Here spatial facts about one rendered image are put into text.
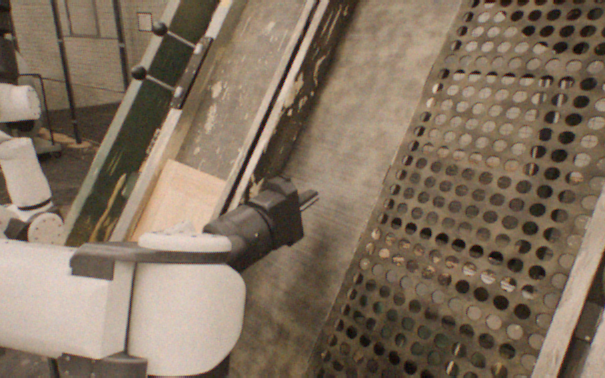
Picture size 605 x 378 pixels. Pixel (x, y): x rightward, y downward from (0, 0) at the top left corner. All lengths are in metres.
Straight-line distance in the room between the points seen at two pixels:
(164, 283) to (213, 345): 0.07
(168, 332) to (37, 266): 0.12
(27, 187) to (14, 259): 0.66
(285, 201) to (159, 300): 0.37
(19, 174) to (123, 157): 0.39
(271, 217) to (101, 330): 0.38
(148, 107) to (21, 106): 0.46
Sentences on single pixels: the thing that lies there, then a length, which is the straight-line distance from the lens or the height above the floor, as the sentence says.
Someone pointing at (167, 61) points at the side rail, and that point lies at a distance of 1.44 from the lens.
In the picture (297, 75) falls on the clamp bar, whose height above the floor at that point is 1.45.
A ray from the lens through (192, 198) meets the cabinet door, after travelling 1.06.
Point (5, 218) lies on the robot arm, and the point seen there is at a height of 1.18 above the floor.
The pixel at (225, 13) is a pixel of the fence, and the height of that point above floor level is 1.57.
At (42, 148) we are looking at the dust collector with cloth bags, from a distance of 6.21.
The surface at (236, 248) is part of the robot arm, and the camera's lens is 0.63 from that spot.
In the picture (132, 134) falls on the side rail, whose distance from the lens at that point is 1.41.
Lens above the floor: 1.55
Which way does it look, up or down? 20 degrees down
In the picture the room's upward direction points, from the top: straight up
